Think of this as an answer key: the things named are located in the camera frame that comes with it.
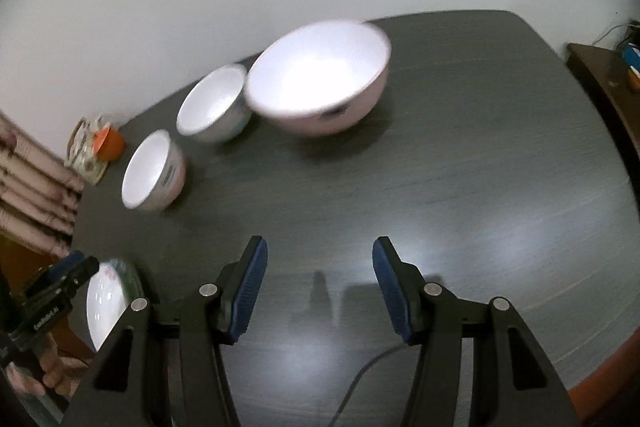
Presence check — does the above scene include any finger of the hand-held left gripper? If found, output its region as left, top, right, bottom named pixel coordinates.
left=62, top=256, right=102, bottom=295
left=46, top=250, right=87, bottom=282

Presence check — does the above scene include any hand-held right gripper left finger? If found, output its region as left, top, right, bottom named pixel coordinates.
left=60, top=234, right=269, bottom=427

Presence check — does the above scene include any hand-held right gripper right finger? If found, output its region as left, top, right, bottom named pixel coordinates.
left=372, top=235, right=577, bottom=427

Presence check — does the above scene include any white plate with pink flowers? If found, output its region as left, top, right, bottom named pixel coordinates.
left=86, top=261, right=132, bottom=353

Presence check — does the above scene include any large blue floral plate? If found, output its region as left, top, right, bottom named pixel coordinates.
left=102, top=257, right=147, bottom=308

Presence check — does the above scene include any white bowl with black lettering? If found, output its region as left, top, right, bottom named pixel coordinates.
left=121, top=129, right=187, bottom=213

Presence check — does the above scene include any white bowl with blue pattern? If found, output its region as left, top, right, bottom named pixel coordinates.
left=176, top=64, right=252, bottom=144

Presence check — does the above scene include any large pink bowl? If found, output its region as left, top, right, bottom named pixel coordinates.
left=244, top=20, right=392, bottom=138

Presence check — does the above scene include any person's left hand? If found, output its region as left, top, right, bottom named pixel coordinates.
left=6, top=336, right=95, bottom=400

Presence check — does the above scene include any beige patterned curtain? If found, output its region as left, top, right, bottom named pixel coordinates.
left=0, top=109, right=85, bottom=260

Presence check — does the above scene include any floral ceramic teapot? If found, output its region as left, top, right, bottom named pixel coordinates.
left=64, top=116, right=110, bottom=186

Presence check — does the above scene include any orange cup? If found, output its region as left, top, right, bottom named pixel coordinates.
left=94, top=125, right=125, bottom=160

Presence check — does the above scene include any dark wooden side cabinet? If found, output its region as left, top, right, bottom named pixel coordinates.
left=566, top=42, right=640, bottom=168

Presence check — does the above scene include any blue orange object on cabinet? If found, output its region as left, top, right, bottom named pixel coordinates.
left=621, top=44, right=640, bottom=92

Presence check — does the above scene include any black cable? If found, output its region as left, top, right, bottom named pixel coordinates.
left=327, top=343, right=433, bottom=427

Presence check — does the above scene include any thin grey wire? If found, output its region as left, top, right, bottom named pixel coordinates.
left=592, top=21, right=640, bottom=48

